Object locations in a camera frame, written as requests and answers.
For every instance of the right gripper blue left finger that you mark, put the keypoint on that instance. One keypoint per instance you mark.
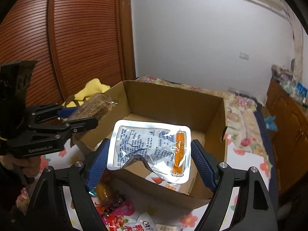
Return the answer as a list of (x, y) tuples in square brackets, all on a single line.
[(47, 208)]

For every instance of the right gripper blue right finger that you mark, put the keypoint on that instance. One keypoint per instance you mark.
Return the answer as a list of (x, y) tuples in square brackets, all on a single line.
[(253, 210)]

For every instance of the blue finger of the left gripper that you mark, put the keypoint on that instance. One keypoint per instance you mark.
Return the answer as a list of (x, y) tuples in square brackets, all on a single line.
[(65, 129), (67, 111)]

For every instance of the clear oat bar packet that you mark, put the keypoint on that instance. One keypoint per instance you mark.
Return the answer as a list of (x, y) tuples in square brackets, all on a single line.
[(98, 106)]

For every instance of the pink braised egg packet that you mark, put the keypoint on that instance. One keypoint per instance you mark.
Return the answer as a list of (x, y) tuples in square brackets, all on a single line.
[(111, 202)]

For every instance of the silver orange snack pouch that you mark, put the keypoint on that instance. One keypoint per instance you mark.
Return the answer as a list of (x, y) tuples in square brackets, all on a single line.
[(164, 149)]

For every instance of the orange chicken feet snack bag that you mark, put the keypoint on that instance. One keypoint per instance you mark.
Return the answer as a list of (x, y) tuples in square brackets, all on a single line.
[(161, 182)]

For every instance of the red duck gizzard snack bag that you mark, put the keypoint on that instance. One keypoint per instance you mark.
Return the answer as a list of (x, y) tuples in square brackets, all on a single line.
[(119, 222)]

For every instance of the floral white mattress cover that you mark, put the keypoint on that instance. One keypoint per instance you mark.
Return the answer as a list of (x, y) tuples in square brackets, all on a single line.
[(161, 212)]

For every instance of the floral bed quilt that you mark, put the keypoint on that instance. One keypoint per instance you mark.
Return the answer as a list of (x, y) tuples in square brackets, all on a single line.
[(245, 122)]

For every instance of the cream nougat candy packet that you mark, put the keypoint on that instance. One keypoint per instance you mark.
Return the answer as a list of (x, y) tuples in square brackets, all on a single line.
[(161, 227)]

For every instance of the brown louvered wardrobe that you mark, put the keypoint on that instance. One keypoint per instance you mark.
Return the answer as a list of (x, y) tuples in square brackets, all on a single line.
[(72, 42)]

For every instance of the wooden sideboard cabinet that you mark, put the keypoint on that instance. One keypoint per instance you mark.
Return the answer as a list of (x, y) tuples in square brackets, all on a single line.
[(290, 141)]

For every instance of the stack of folded clothes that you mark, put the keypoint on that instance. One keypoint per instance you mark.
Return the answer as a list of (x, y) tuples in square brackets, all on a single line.
[(280, 74)]

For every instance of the beige curtain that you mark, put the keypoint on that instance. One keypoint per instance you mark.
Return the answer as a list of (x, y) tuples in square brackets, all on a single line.
[(297, 30)]

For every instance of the white wall switch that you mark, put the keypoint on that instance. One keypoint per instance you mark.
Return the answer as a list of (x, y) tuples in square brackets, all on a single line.
[(243, 55)]

